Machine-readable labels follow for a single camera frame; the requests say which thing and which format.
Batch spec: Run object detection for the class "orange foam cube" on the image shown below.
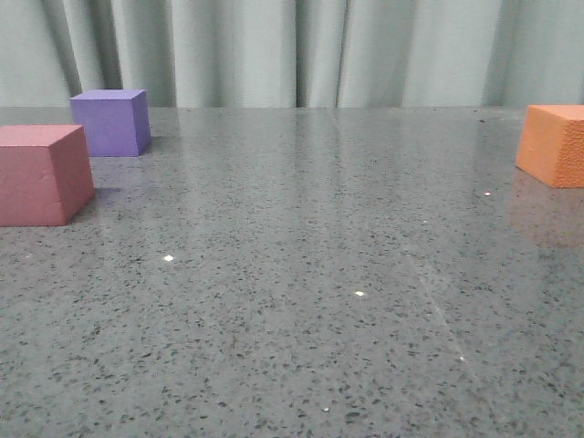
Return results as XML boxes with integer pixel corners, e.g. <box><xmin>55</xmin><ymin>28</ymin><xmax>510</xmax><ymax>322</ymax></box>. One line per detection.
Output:
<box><xmin>516</xmin><ymin>104</ymin><xmax>583</xmax><ymax>188</ymax></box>

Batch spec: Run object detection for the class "pale green curtain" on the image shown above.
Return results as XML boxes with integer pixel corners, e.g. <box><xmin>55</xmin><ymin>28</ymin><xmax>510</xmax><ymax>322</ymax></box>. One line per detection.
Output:
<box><xmin>1</xmin><ymin>1</ymin><xmax>583</xmax><ymax>108</ymax></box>

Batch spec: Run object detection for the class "purple foam cube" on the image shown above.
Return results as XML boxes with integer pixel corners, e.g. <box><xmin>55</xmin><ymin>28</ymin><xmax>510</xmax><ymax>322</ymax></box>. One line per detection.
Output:
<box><xmin>70</xmin><ymin>89</ymin><xmax>151</xmax><ymax>157</ymax></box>

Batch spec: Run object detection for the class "red foam cube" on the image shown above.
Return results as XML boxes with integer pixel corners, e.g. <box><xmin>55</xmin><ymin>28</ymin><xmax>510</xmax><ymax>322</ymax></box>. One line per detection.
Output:
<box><xmin>1</xmin><ymin>124</ymin><xmax>95</xmax><ymax>226</ymax></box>

